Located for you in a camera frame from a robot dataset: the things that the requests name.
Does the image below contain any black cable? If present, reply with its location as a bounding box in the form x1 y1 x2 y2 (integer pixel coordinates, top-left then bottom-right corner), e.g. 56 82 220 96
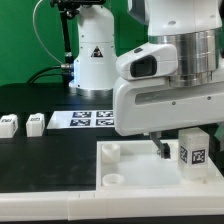
26 65 75 84

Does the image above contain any white L-shaped obstacle fence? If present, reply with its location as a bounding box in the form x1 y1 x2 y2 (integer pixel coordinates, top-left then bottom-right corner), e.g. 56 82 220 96
0 189 224 222

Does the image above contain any white square tabletop tray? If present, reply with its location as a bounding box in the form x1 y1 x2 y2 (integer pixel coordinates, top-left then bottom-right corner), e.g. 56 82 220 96
96 140 224 190

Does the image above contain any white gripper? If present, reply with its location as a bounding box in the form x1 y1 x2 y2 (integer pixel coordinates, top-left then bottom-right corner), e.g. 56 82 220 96
113 78 224 159

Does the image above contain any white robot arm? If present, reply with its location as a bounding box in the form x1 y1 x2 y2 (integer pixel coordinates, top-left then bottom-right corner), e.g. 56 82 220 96
113 0 224 158

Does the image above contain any grey cable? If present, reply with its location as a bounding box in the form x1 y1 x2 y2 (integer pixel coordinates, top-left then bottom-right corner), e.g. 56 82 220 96
32 0 65 65

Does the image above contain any white marker sheet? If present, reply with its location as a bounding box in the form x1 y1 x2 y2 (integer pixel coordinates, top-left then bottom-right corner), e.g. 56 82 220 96
47 110 114 129

